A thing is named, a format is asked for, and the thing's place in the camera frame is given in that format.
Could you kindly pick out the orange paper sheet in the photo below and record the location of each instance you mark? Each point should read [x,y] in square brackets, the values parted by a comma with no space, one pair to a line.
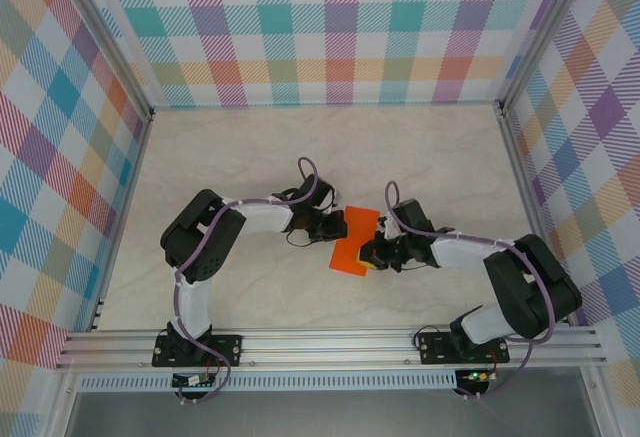
[350,252]

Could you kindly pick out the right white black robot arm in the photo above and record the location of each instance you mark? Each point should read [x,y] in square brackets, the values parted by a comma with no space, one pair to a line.
[465,252]

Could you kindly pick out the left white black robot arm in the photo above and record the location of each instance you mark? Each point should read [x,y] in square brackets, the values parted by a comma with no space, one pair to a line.
[260,219]

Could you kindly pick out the grey metal sheet panel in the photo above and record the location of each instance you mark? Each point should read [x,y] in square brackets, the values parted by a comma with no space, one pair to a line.
[325,417]

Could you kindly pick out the circuit board with green light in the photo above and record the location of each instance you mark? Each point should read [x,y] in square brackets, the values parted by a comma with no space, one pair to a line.
[477,376]

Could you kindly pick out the black circuit board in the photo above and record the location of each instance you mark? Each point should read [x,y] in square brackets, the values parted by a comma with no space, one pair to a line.
[192,380]

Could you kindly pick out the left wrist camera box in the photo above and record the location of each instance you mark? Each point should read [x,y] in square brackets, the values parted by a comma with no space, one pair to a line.
[320,189]

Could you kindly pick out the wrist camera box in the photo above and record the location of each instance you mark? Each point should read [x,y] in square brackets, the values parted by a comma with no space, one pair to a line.
[412,214]
[320,189]

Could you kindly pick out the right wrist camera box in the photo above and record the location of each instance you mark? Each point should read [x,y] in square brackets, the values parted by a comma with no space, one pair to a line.
[412,214]

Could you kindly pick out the aluminium mounting rail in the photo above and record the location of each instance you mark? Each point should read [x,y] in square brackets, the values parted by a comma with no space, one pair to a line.
[325,347]

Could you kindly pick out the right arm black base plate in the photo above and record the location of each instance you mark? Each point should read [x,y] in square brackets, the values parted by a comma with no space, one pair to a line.
[435,349]

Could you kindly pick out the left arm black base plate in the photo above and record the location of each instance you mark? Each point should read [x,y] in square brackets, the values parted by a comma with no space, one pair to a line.
[230,344]

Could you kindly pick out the aluminium table side rail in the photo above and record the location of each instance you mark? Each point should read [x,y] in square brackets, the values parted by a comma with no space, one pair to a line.
[517,157]
[121,217]

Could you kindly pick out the aluminium frame post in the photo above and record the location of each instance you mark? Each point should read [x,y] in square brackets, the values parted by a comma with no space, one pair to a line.
[544,32]
[107,32]

